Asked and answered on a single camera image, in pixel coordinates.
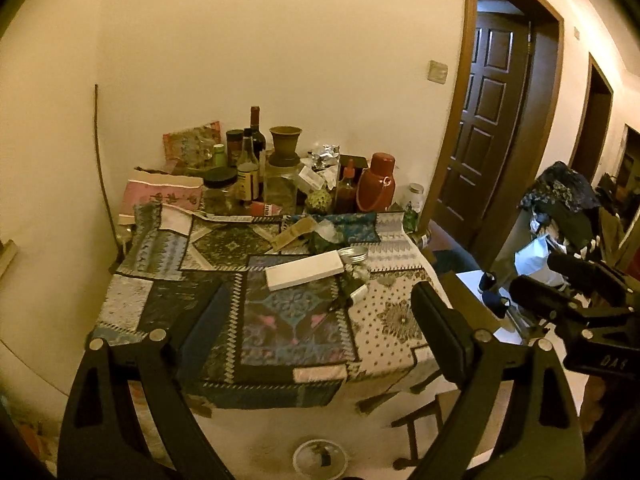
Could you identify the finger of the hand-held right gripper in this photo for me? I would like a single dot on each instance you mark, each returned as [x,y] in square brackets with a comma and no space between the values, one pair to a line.
[537,295]
[585,272]

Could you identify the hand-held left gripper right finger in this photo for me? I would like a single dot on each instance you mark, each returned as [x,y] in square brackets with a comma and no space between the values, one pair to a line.
[426,320]

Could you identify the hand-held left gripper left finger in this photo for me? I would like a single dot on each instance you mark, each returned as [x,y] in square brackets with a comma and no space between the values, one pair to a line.
[212,317]

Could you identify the metal jar lid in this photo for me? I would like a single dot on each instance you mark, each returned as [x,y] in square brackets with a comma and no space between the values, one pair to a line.
[354,254]

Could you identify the white plastic bag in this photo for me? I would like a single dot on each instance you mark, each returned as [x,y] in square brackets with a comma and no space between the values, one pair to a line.
[535,260]

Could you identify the wooden chair far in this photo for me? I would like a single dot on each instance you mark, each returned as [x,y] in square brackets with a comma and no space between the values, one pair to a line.
[472,310]

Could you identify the patchwork tablecloth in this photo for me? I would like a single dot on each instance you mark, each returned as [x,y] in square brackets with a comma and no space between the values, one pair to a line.
[280,320]

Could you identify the pile of dark clothes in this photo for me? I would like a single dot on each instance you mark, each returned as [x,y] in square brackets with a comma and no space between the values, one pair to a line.
[560,195]

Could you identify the green glass bottle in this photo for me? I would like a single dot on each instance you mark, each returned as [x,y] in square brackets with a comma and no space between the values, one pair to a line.
[411,217]

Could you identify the flat white box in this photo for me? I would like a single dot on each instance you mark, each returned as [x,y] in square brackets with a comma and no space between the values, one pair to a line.
[305,270]

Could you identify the dark wooden chair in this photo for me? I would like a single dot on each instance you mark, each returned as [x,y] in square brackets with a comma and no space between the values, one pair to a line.
[417,427]

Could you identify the beige paper packet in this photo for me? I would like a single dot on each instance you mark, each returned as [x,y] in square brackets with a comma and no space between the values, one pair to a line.
[292,234]

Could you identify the red and white tube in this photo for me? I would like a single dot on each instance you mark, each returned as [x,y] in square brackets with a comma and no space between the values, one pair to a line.
[265,208]

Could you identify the small glass jar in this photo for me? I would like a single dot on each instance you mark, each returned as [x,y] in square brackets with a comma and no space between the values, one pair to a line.
[415,195]

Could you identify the glass jar with black lid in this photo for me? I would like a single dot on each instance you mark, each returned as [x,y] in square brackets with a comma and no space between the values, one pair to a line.
[219,190]

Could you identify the pink patterned box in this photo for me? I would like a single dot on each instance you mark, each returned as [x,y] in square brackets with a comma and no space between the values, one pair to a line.
[160,192]

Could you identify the red thermos flask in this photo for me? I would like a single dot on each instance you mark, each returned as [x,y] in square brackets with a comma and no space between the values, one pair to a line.
[376,185]

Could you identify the square glass jar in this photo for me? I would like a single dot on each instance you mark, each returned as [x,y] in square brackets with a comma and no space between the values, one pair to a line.
[280,187]

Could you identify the small brown sauce bottle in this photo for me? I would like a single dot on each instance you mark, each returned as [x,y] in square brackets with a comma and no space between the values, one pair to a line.
[345,192]

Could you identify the clear liquor bottle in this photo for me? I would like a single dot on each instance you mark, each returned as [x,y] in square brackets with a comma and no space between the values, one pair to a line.
[247,170]

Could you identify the green bumpy fruit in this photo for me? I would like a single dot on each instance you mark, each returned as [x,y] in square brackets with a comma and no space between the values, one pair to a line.
[319,201]

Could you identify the small green-capped bottle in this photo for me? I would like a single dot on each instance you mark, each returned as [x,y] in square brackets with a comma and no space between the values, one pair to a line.
[219,155]

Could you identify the brown wooden door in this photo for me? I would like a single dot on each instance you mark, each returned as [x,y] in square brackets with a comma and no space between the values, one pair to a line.
[485,135]

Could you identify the dark spice jar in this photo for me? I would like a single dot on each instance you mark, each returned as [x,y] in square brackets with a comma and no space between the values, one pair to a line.
[234,147]

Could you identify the printed pink packet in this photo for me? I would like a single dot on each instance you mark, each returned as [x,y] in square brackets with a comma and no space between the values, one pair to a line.
[190,145]

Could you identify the glass bowl on floor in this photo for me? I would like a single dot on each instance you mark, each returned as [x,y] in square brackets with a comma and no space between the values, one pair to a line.
[320,462]

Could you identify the brown clay vase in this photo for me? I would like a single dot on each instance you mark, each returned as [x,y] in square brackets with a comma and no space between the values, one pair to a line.
[285,145]

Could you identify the crumpled silver foil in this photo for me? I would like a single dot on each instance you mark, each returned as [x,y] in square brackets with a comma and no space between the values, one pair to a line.
[326,156]

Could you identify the dark wine bottle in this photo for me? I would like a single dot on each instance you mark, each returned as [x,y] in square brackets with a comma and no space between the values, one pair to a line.
[256,125]

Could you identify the thin brown stick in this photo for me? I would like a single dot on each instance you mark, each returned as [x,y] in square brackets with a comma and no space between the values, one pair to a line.
[98,150]

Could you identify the wall light switch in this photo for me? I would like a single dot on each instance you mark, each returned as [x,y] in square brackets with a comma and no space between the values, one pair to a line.
[438,71]

